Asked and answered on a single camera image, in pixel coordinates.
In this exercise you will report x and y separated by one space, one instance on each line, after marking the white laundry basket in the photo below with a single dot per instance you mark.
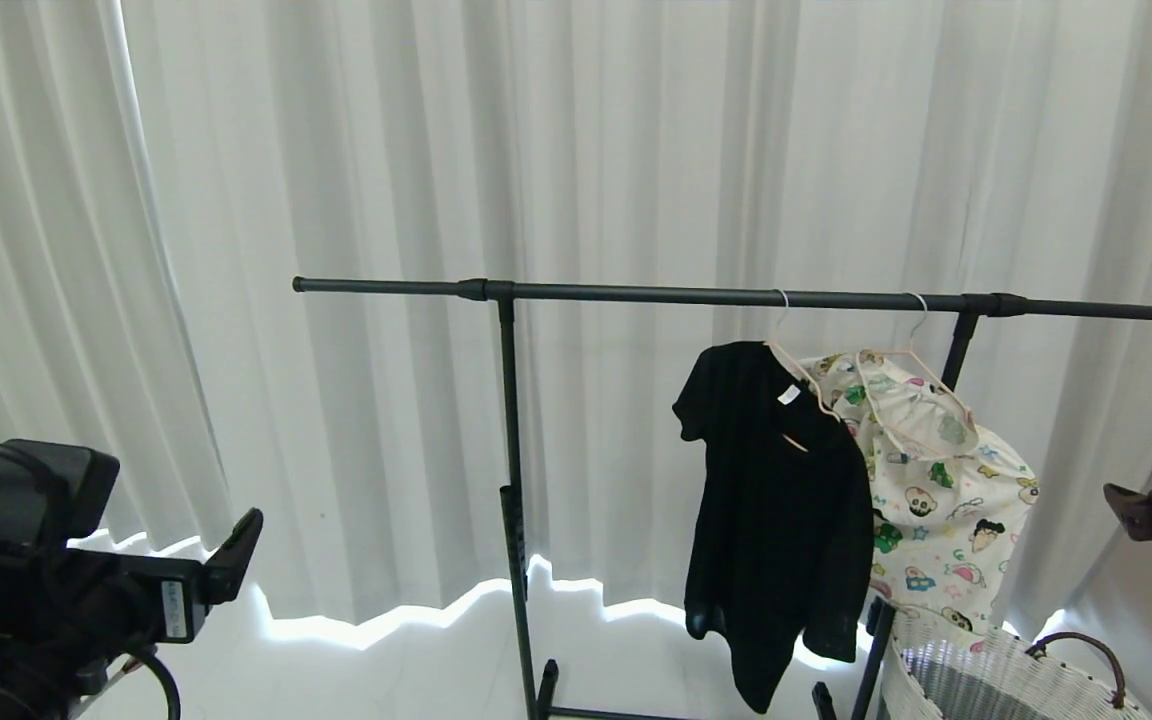
986 670

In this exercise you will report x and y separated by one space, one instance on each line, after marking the black clothes rack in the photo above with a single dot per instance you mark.
636 293

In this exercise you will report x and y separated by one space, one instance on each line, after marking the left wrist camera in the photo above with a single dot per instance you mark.
36 490

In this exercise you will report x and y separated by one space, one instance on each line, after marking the black garment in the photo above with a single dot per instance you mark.
776 520

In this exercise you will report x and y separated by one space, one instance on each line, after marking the cream printed garment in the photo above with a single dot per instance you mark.
946 520

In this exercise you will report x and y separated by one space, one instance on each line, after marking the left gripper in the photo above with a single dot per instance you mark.
86 610

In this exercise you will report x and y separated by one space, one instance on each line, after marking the white curtain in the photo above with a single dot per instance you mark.
436 200

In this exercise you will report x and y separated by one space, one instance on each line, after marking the pink clothes hanger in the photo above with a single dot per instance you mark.
921 318
782 330

